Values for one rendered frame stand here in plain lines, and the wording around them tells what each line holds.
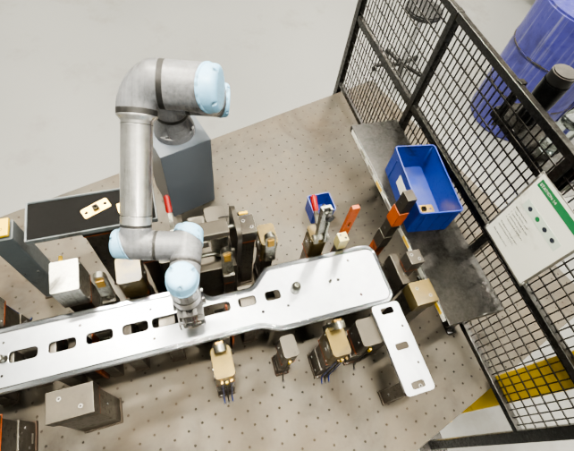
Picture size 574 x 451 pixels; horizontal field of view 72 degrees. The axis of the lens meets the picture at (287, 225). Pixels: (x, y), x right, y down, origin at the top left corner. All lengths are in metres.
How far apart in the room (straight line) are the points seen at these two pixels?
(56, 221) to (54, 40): 2.86
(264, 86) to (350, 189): 1.72
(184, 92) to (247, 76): 2.59
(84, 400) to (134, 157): 0.67
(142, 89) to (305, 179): 1.14
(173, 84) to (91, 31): 3.15
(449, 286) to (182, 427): 1.03
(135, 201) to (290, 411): 0.93
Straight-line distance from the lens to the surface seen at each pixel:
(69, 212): 1.37
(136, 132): 1.01
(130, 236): 1.03
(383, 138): 1.78
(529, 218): 1.39
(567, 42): 3.35
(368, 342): 1.37
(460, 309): 1.48
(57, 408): 1.30
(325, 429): 1.58
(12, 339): 1.44
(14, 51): 4.07
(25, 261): 1.53
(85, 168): 3.02
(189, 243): 1.01
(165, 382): 1.58
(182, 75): 0.99
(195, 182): 1.70
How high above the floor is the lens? 2.24
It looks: 59 degrees down
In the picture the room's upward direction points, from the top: 13 degrees clockwise
